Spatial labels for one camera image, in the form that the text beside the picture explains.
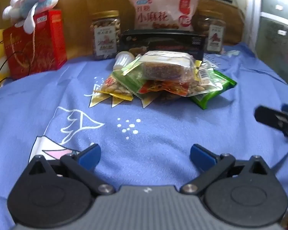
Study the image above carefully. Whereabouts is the red spicy snack packet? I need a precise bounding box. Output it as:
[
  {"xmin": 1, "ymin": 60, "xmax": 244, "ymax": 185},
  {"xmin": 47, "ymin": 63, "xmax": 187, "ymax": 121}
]
[{"xmin": 138, "ymin": 80, "xmax": 189, "ymax": 97}]

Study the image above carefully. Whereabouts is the yellow peanut snack packet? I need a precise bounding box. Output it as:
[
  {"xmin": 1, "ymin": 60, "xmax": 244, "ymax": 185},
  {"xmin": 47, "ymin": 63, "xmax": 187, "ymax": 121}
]
[{"xmin": 94, "ymin": 74, "xmax": 134, "ymax": 101}]

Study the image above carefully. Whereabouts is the clear brown cake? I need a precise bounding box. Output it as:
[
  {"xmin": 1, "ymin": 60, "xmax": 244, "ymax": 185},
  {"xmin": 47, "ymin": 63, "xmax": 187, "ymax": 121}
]
[{"xmin": 139, "ymin": 50, "xmax": 195, "ymax": 83}]

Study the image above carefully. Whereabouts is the small white bottle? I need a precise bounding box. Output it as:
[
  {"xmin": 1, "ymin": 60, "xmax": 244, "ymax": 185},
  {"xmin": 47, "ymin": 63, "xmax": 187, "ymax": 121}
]
[{"xmin": 113, "ymin": 51, "xmax": 135, "ymax": 71}]

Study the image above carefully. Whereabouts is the black tin snack box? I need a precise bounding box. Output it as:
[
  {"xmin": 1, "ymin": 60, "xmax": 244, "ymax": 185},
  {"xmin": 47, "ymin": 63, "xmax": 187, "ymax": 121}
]
[{"xmin": 119, "ymin": 29, "xmax": 206, "ymax": 60}]

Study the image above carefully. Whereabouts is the light green snack packet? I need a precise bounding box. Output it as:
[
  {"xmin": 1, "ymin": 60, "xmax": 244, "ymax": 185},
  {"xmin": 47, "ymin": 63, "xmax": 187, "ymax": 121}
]
[{"xmin": 112, "ymin": 59, "xmax": 146, "ymax": 99}]

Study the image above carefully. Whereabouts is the blue printed tablecloth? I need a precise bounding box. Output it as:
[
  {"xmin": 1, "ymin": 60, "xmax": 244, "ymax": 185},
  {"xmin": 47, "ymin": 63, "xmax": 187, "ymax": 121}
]
[{"xmin": 0, "ymin": 44, "xmax": 288, "ymax": 229}]

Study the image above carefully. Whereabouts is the right nut jar gold lid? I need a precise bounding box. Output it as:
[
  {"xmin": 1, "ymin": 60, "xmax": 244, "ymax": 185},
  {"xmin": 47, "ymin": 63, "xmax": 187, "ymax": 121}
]
[{"xmin": 197, "ymin": 10, "xmax": 226, "ymax": 53}]

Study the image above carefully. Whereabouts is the nut jar gold lid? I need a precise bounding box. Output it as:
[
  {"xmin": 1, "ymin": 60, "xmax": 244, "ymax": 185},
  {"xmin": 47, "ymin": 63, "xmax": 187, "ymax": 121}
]
[
  {"xmin": 90, "ymin": 10, "xmax": 121, "ymax": 60},
  {"xmin": 197, "ymin": 10, "xmax": 226, "ymax": 53}
]

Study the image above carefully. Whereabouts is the red gift bag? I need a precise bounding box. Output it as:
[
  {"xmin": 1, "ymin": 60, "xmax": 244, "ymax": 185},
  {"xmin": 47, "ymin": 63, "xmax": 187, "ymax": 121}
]
[{"xmin": 3, "ymin": 9, "xmax": 67, "ymax": 80}]

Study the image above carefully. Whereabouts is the left nut jar gold lid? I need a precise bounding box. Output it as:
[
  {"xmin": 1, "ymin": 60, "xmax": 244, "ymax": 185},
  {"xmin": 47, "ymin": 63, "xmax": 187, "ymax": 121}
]
[{"xmin": 90, "ymin": 10, "xmax": 121, "ymax": 60}]

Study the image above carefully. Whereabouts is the pink twist snack bag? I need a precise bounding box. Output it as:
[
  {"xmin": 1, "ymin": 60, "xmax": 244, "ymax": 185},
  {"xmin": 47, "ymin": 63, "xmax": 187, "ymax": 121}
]
[{"xmin": 129, "ymin": 0, "xmax": 198, "ymax": 31}]

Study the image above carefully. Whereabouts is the wooden board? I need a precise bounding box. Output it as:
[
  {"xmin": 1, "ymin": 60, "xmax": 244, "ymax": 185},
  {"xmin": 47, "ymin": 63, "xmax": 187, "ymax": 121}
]
[{"xmin": 0, "ymin": 0, "xmax": 244, "ymax": 66}]

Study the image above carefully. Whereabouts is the pink blue plush toy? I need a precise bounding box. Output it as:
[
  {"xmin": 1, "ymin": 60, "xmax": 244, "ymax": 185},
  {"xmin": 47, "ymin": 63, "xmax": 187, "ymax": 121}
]
[{"xmin": 2, "ymin": 0, "xmax": 59, "ymax": 34}]

